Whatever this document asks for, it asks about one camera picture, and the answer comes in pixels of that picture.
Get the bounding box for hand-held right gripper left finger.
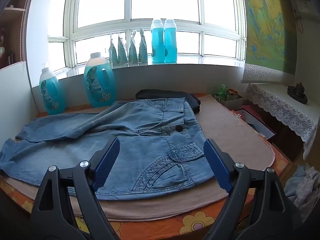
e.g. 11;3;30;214
29;137;123;240

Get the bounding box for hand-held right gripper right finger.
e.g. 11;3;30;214
203;138;304;240

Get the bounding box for blue denim pants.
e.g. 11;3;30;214
0;98;215;202

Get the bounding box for black folded pants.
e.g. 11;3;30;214
136;89;202;113

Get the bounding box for beige blanket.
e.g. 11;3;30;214
5;93;275;222

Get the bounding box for open white storage box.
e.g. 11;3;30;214
235;105;277;140

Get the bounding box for orange floral sheet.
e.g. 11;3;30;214
0;94;290;240

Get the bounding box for open cardboard box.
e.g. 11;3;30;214
214;94;244;110

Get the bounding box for round tin can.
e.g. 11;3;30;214
227;88;239;102

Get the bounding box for large blue detergent jug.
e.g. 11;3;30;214
84;52;116;108

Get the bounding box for pile of clothes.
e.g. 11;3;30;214
284;164;320;222

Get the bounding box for blue pump detergent bottle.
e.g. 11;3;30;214
39;62;66;115

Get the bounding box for white lace tablecloth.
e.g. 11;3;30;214
244;83;320;160

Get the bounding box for dark teapot set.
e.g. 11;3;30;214
287;82;308;105

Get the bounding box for white cabinet panel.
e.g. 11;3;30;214
0;60;38;153

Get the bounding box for white framed window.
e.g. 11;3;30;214
47;0;248;74

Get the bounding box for wooden shelf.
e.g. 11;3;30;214
0;0;30;69

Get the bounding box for landscape wall scroll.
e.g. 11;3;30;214
240;0;292;84

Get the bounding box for white wall box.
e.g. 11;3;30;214
295;0;316;15

